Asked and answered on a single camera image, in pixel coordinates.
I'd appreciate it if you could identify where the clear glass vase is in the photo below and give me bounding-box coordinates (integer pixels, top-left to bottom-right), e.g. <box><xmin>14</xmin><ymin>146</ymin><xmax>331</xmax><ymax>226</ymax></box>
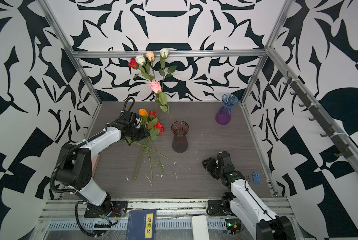
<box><xmin>154</xmin><ymin>96</ymin><xmax>168</xmax><ymax>123</ymax></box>

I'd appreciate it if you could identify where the pink rose stem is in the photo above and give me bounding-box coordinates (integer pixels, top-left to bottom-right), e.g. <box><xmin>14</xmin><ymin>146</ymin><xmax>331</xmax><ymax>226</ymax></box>
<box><xmin>149</xmin><ymin>81</ymin><xmax>178</xmax><ymax>131</ymax></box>

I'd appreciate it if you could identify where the dark purple glass vase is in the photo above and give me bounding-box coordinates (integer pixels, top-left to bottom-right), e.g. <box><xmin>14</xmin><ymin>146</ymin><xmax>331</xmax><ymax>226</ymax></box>
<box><xmin>171</xmin><ymin>121</ymin><xmax>190</xmax><ymax>153</ymax></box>

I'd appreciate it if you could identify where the red rose stem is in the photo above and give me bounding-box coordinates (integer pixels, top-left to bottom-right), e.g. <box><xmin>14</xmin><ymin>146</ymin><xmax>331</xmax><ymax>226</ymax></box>
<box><xmin>128</xmin><ymin>58</ymin><xmax>141</xmax><ymax>77</ymax></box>

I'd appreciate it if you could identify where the white rose stem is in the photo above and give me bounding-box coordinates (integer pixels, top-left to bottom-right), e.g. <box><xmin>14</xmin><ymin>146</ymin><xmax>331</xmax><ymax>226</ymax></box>
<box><xmin>158</xmin><ymin>48</ymin><xmax>177</xmax><ymax>91</ymax></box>
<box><xmin>135</xmin><ymin>54</ymin><xmax>152</xmax><ymax>83</ymax></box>

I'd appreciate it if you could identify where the peach rose stem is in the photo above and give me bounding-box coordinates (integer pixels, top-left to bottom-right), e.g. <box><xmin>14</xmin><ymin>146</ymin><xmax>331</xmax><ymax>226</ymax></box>
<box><xmin>146</xmin><ymin>51</ymin><xmax>161</xmax><ymax>95</ymax></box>

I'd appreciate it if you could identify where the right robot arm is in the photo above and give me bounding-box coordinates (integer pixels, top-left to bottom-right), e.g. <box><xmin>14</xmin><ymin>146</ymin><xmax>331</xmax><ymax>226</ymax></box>
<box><xmin>202</xmin><ymin>151</ymin><xmax>296</xmax><ymax>240</ymax></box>

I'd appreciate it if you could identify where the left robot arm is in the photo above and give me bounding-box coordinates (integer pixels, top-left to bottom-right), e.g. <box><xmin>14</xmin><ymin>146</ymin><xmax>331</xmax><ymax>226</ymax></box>
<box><xmin>49</xmin><ymin>111</ymin><xmax>149</xmax><ymax>215</ymax></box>

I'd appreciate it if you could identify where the bunch of artificial flowers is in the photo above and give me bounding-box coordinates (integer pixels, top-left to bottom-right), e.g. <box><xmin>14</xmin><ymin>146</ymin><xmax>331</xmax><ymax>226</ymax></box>
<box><xmin>125</xmin><ymin>109</ymin><xmax>168</xmax><ymax>181</ymax></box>

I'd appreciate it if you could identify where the blue purple glass vase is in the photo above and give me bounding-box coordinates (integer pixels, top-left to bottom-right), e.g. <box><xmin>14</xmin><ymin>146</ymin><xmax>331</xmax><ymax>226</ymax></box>
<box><xmin>215</xmin><ymin>94</ymin><xmax>239</xmax><ymax>125</ymax></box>

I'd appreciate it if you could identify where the small blue object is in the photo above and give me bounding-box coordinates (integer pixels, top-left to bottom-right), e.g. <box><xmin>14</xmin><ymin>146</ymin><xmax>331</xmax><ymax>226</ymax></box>
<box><xmin>252</xmin><ymin>172</ymin><xmax>261</xmax><ymax>184</ymax></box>

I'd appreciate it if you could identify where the pink rectangular block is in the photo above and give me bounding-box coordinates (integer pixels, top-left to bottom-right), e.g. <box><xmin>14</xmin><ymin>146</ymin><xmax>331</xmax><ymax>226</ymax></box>
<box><xmin>91</xmin><ymin>154</ymin><xmax>100</xmax><ymax>177</ymax></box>

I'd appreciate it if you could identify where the white rectangular device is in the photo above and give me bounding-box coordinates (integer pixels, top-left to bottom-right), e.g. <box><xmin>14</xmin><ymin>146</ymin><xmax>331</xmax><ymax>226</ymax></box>
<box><xmin>192</xmin><ymin>215</ymin><xmax>210</xmax><ymax>240</ymax></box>

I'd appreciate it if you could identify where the blue book yellow label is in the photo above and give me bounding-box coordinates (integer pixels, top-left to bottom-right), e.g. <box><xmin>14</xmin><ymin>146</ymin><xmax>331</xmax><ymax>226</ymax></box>
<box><xmin>126</xmin><ymin>210</ymin><xmax>156</xmax><ymax>240</ymax></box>

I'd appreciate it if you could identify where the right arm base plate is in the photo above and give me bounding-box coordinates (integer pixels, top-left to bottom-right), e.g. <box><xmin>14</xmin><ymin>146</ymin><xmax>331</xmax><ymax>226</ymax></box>
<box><xmin>206</xmin><ymin>200</ymin><xmax>232</xmax><ymax>217</ymax></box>

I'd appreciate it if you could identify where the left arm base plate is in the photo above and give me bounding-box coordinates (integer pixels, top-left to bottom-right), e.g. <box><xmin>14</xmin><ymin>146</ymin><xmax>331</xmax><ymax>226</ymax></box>
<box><xmin>84</xmin><ymin>201</ymin><xmax>128</xmax><ymax>218</ymax></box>

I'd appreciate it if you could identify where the black corrugated cable hose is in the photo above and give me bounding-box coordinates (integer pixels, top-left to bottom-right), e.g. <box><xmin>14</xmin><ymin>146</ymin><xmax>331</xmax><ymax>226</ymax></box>
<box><xmin>49</xmin><ymin>96</ymin><xmax>136</xmax><ymax>238</ymax></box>

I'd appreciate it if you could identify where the black wall hook rail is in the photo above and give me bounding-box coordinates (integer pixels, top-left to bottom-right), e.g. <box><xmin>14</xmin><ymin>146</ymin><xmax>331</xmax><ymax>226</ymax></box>
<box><xmin>284</xmin><ymin>71</ymin><xmax>358</xmax><ymax>174</ymax></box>

